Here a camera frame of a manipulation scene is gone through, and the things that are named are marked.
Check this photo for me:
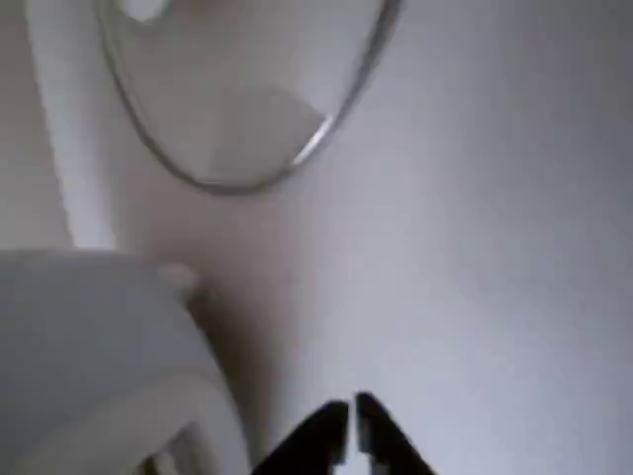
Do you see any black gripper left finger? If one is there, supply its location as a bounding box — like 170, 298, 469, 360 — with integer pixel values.
254, 400, 351, 475

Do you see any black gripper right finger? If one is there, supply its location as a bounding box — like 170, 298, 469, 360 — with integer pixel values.
353, 392, 427, 475

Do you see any glass lid with white handle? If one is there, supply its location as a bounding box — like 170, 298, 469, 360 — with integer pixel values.
94, 0, 406, 195

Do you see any white rice cooker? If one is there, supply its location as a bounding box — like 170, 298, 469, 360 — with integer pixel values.
0, 246, 249, 475

